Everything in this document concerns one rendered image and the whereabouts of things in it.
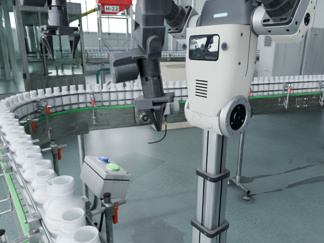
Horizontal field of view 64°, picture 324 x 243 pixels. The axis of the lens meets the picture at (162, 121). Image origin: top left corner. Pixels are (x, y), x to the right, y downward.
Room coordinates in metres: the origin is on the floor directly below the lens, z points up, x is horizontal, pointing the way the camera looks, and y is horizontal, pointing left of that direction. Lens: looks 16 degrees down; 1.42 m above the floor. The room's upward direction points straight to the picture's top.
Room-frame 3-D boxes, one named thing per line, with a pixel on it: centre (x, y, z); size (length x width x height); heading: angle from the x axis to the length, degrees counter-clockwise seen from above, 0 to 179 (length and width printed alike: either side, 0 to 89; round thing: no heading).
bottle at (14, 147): (0.78, 0.46, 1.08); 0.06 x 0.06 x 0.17
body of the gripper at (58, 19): (0.85, 0.32, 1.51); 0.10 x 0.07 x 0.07; 127
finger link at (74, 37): (0.87, 0.31, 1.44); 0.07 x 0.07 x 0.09; 37
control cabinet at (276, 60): (6.10, -2.73, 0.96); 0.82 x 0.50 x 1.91; 109
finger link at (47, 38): (0.84, 0.34, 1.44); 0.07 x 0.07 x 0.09; 37
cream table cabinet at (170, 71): (4.86, -0.30, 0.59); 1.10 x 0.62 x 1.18; 109
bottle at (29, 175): (0.60, 0.32, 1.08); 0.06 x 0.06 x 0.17
